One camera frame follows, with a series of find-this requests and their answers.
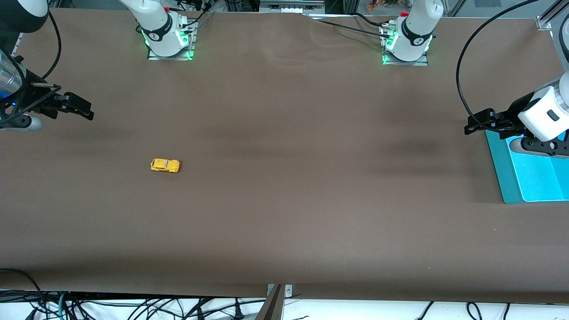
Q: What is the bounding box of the yellow beetle toy car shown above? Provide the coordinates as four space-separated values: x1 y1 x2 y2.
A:
150 159 181 173

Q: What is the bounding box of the teal plastic bin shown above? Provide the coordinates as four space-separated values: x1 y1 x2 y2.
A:
485 129 569 205

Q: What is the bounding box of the orange background object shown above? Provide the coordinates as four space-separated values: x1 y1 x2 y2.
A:
367 0 401 12

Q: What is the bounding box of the brown table cover sheet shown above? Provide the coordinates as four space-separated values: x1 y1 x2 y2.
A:
0 8 569 305

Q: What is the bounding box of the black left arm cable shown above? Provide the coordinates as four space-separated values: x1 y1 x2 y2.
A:
456 0 541 120

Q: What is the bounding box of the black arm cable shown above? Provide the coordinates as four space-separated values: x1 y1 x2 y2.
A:
40 11 62 83
456 0 541 120

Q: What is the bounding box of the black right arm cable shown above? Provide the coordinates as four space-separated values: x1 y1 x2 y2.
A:
40 11 62 83

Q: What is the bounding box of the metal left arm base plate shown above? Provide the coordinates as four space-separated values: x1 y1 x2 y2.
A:
381 23 429 66

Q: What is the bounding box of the aluminium frame corner rail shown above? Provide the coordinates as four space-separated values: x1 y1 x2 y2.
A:
536 0 569 31

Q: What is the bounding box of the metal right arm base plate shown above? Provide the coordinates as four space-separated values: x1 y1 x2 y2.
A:
147 20 196 61

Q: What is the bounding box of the short black table cable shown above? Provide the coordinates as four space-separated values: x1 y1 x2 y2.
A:
353 12 385 27

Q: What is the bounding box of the long black table cable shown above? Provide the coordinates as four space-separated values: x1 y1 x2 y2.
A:
317 19 389 37

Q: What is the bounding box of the black floor cables pair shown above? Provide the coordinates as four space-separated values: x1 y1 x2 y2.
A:
413 301 512 320

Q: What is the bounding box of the black floor cable bundle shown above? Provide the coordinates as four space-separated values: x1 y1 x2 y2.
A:
0 268 267 320

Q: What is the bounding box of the aluminium rail with white connectors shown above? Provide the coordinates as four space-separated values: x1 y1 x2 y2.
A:
259 0 326 14

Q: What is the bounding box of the metal table edge bracket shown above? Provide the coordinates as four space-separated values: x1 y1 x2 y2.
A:
256 284 294 320

